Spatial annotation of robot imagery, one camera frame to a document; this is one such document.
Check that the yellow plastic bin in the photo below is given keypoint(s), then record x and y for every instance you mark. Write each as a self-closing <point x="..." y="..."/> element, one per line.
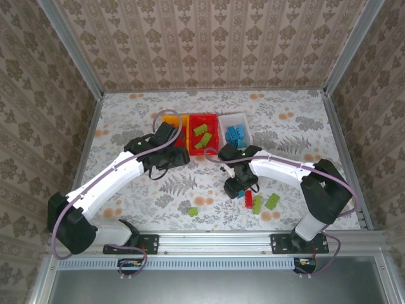
<point x="172" y="118"/>

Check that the small green lego brick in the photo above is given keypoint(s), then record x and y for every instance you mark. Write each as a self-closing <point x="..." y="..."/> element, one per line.
<point x="193" y="211"/>

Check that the aluminium side rail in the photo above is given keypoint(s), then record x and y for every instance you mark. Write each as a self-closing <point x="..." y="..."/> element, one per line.
<point x="338" y="133"/>
<point x="90" y="133"/>

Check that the small blue lego brick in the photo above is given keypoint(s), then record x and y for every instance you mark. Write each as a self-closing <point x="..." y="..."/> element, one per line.
<point x="241" y="193"/>

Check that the aluminium frame bar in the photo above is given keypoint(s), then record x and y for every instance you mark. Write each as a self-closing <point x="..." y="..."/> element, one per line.
<point x="392" y="278"/>
<point x="41" y="282"/>

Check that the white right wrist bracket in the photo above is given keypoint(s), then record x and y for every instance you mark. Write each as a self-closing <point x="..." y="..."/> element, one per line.
<point x="228" y="171"/>

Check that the white plastic bin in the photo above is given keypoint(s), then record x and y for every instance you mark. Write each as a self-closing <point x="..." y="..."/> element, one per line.
<point x="228" y="120"/>

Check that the aluminium mounting rail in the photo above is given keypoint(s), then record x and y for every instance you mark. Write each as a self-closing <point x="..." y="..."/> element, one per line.
<point x="215" y="242"/>

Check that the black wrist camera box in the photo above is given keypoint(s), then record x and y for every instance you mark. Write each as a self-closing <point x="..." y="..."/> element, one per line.
<point x="166" y="133"/>
<point x="244" y="173"/>

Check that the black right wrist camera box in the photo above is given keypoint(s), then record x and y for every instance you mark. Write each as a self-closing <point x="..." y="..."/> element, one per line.
<point x="244" y="173"/>

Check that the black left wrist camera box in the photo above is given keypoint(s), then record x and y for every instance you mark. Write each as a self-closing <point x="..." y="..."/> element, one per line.
<point x="166" y="133"/>

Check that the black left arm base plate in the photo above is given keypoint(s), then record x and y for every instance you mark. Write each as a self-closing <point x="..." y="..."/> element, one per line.
<point x="152" y="244"/>

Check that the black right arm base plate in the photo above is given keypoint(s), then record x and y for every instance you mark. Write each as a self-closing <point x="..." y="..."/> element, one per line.
<point x="280" y="244"/>

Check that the red plastic bin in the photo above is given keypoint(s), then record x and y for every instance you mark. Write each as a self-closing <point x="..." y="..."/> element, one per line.
<point x="215" y="126"/>

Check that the aluminium frame post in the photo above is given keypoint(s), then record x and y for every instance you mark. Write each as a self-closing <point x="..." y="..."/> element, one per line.
<point x="351" y="47"/>
<point x="71" y="47"/>

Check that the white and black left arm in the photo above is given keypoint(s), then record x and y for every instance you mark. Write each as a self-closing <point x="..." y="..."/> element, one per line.
<point x="110" y="177"/>

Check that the thin aluminium rail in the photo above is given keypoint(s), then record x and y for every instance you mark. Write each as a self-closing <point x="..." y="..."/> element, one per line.
<point x="190" y="91"/>

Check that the grey metal panel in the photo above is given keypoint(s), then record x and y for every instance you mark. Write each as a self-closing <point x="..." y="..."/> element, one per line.
<point x="215" y="288"/>

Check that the long red lego brick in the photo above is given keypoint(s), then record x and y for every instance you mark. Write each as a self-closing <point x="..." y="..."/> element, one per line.
<point x="249" y="199"/>

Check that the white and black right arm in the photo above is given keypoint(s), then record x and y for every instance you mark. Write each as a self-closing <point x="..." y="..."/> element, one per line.
<point x="278" y="168"/>

